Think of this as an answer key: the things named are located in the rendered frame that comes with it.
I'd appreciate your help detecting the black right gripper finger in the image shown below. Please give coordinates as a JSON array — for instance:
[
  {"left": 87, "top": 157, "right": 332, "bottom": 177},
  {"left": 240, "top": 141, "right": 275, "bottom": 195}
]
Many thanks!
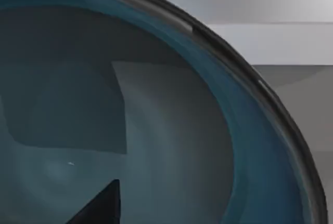
[{"left": 63, "top": 179, "right": 122, "bottom": 224}]

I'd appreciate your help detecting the blue-grey bowl with dark rim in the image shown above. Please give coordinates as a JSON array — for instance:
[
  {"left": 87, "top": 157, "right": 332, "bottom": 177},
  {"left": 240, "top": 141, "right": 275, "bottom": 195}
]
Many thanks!
[{"left": 0, "top": 0, "right": 328, "bottom": 224}]

